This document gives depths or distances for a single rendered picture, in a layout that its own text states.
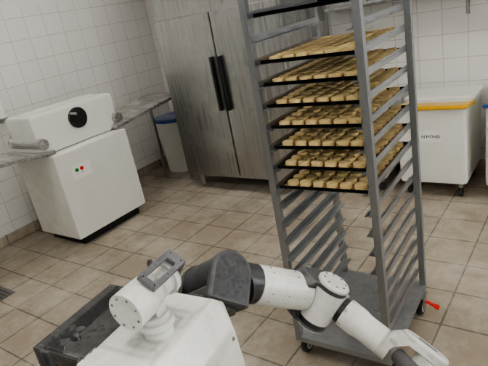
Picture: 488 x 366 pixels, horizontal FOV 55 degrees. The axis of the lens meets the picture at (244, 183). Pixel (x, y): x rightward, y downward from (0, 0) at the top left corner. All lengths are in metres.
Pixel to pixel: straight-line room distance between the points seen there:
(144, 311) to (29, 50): 4.58
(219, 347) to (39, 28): 4.69
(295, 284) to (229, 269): 0.18
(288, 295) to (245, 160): 3.51
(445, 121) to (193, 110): 2.31
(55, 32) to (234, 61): 2.00
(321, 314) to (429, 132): 2.95
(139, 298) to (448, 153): 3.43
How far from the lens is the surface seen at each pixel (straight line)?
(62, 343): 0.92
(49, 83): 5.27
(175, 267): 0.79
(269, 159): 2.03
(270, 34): 2.06
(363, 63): 1.74
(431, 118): 3.92
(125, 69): 5.86
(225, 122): 4.52
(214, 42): 4.40
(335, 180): 2.03
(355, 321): 1.15
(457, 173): 4.02
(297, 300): 1.10
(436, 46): 4.48
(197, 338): 0.83
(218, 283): 0.95
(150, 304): 0.77
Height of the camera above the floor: 1.72
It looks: 20 degrees down
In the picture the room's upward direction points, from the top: 11 degrees counter-clockwise
